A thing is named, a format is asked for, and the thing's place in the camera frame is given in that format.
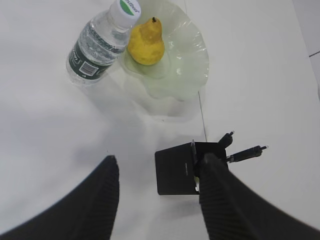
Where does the yellow utility knife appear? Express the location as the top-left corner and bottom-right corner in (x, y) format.
(195, 183), (200, 192)

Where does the clear plastic water bottle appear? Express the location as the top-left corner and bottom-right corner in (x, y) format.
(66, 0), (142, 85)

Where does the black pen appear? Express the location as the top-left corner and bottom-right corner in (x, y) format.
(218, 131), (235, 149)
(226, 145), (268, 163)

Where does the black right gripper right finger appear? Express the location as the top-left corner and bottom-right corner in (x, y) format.
(199, 153), (320, 240)

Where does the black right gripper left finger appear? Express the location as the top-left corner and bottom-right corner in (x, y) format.
(0, 155), (120, 240)

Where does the clear plastic ruler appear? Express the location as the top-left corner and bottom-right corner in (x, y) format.
(190, 140), (198, 175)

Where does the green ruffled glass plate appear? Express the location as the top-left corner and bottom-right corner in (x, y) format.
(120, 0), (210, 101)

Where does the black square pen holder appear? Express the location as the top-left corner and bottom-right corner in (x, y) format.
(154, 141), (227, 196)

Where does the yellow pear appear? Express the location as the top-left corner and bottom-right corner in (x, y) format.
(127, 17), (165, 66)

